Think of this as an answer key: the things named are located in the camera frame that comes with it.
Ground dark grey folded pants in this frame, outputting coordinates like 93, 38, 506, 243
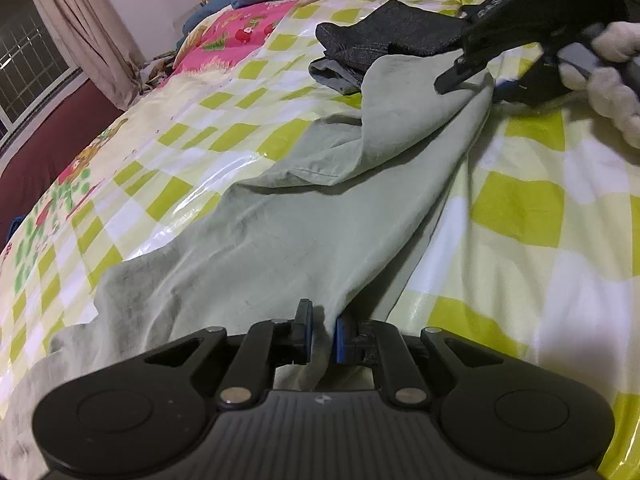
315, 1, 473, 92

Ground maroon bed side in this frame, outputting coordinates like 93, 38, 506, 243
0, 77, 126, 248

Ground beige curtain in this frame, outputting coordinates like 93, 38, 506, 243
22, 0, 147, 111

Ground barred window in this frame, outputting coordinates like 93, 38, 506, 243
0, 0, 83, 143

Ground person's right hand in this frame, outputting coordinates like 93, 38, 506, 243
559, 21, 640, 149

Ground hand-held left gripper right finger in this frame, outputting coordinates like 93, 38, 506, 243
335, 315, 494, 407

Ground checkered plastic bed cover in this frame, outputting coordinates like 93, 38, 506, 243
0, 0, 640, 480

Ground sage green pants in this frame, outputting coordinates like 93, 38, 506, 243
0, 52, 496, 461

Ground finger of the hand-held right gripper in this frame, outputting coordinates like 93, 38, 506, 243
491, 78, 539, 107
434, 51, 502, 96

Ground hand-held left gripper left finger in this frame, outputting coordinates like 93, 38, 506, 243
144, 299, 315, 407

